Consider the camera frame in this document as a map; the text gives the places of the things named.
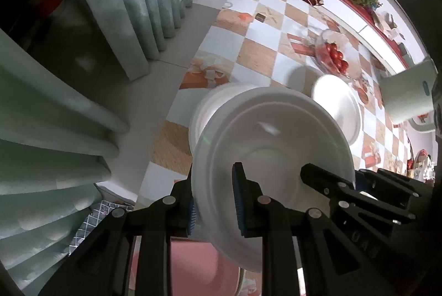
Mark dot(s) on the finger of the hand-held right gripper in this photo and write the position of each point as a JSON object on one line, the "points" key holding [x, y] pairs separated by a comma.
{"points": [[390, 178], [331, 185]]}

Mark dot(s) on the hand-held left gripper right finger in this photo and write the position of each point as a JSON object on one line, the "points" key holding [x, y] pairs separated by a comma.
{"points": [[238, 199]]}

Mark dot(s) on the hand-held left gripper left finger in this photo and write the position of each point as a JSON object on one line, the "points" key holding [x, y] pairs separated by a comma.
{"points": [[191, 215]]}

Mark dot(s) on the pink square plate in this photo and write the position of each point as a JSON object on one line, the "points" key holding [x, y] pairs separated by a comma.
{"points": [[193, 265]]}

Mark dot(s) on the white foam bowl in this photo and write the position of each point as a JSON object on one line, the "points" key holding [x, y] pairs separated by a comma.
{"points": [[338, 102], [203, 116], [269, 130]]}

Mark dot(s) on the pale green electric kettle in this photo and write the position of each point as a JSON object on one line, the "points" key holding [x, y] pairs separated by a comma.
{"points": [[404, 92]]}

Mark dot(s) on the grey checkered cloth bag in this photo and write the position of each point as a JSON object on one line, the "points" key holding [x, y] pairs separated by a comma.
{"points": [[93, 223]]}

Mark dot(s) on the pile of cherry tomatoes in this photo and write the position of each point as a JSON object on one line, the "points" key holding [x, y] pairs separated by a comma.
{"points": [[333, 56]]}

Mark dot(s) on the clear glass bowl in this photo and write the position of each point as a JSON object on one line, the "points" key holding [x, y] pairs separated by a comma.
{"points": [[342, 40]]}

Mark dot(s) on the checkered printed tablecloth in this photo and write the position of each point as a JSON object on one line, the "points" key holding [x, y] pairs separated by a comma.
{"points": [[255, 54]]}

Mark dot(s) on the white cabinet with red top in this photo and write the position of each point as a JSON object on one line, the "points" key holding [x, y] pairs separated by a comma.
{"points": [[366, 23]]}

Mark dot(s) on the pale green curtain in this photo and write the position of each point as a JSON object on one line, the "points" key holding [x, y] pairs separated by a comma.
{"points": [[51, 109]]}

